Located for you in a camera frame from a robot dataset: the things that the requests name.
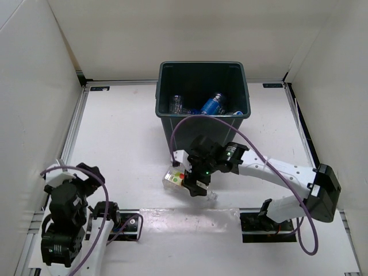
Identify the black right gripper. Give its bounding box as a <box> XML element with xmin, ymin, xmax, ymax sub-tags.
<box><xmin>182</xmin><ymin>154</ymin><xmax>218</xmax><ymax>197</ymax></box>

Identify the clear bottle apple label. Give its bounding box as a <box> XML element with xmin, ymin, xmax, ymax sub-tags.
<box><xmin>162</xmin><ymin>166</ymin><xmax>218</xmax><ymax>203</ymax></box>

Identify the clear bottle light blue label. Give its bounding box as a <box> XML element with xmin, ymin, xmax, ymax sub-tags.
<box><xmin>201</xmin><ymin>93</ymin><xmax>227</xmax><ymax>116</ymax></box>

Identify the clear bottle dark blue label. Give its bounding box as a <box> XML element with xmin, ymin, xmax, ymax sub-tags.
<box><xmin>169</xmin><ymin>95</ymin><xmax>183</xmax><ymax>114</ymax></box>

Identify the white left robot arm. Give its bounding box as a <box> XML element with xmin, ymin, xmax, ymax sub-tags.
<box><xmin>40</xmin><ymin>162</ymin><xmax>121</xmax><ymax>275</ymax></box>

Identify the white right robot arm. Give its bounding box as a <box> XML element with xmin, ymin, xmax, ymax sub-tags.
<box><xmin>174</xmin><ymin>135</ymin><xmax>341</xmax><ymax>230</ymax></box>

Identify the crushed bottle inside bin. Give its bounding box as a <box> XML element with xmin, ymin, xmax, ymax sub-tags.
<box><xmin>182</xmin><ymin>108</ymin><xmax>201</xmax><ymax>115</ymax></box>

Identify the dark green plastic bin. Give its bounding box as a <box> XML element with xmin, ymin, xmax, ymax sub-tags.
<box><xmin>155</xmin><ymin>61</ymin><xmax>251</xmax><ymax>151</ymax></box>

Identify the black blue table sticker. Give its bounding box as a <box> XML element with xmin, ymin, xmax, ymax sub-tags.
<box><xmin>90</xmin><ymin>86</ymin><xmax>110</xmax><ymax>91</ymax></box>

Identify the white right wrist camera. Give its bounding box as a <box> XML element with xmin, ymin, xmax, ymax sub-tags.
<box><xmin>171</xmin><ymin>149</ymin><xmax>192</xmax><ymax>173</ymax></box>

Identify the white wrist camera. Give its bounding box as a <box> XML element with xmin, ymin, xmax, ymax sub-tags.
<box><xmin>43</xmin><ymin>168</ymin><xmax>75</xmax><ymax>188</ymax></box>
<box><xmin>171</xmin><ymin>149</ymin><xmax>192</xmax><ymax>173</ymax></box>

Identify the aluminium table frame rail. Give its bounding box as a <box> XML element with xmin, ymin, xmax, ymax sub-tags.
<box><xmin>59</xmin><ymin>86</ymin><xmax>89</xmax><ymax>164</ymax></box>

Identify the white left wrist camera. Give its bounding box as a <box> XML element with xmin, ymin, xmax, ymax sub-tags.
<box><xmin>43</xmin><ymin>168</ymin><xmax>75</xmax><ymax>188</ymax></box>

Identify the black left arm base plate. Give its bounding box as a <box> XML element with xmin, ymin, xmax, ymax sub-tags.
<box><xmin>108</xmin><ymin>212</ymin><xmax>143</xmax><ymax>242</ymax></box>

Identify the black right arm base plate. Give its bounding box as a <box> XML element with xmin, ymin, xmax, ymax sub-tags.
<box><xmin>240</xmin><ymin>210</ymin><xmax>297</xmax><ymax>243</ymax></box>

